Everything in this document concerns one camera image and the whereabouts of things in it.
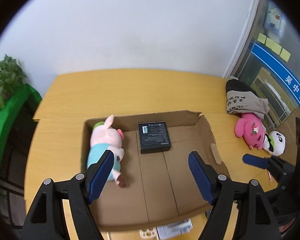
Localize beige printed cloth bag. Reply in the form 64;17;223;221
225;76;270;119

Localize potted green plant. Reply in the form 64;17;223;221
0;55;27;110

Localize white folding phone stand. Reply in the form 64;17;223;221
157;218;193;239

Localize green covered side table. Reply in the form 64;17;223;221
0;83;42;165

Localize cardboard box tray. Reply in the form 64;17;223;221
90;111;229;231

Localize pink strawberry bear plush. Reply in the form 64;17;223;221
234;113;266;150

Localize pink pig plush toy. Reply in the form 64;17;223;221
87;115;126;188

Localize cartoon door poster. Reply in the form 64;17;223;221
264;1;286;37

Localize white panda plush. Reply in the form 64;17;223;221
263;131;286;156

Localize clear white phone case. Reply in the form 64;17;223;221
139;228;158;239

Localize yellow sticky notes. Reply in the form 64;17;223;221
257;33;291;62

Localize black charger box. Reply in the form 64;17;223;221
138;121;171;154

